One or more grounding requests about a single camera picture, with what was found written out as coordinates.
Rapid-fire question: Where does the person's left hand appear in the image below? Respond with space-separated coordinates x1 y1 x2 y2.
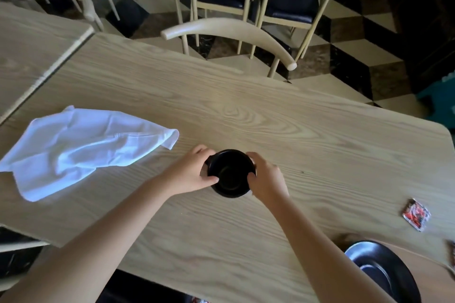
162 144 219 197

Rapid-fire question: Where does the black saucer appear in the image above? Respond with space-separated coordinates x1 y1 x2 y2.
344 241 422 303

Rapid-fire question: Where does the black cup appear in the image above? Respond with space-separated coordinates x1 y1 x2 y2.
205 149 257 199

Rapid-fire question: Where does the person's right hand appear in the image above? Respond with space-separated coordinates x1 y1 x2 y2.
246 151 290 207

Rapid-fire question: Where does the person's right forearm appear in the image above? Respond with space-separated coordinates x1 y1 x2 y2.
264 194 395 303

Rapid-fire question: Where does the white cloth napkin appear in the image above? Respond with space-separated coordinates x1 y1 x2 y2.
0 106 180 203

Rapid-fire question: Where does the light wooden table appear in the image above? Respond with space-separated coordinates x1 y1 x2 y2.
0 2 96 124
0 32 455 303

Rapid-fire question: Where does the person's left forearm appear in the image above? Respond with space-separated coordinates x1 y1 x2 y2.
0 177 178 303

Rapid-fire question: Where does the brown wooden tray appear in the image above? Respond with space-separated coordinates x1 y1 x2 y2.
330 233 455 303

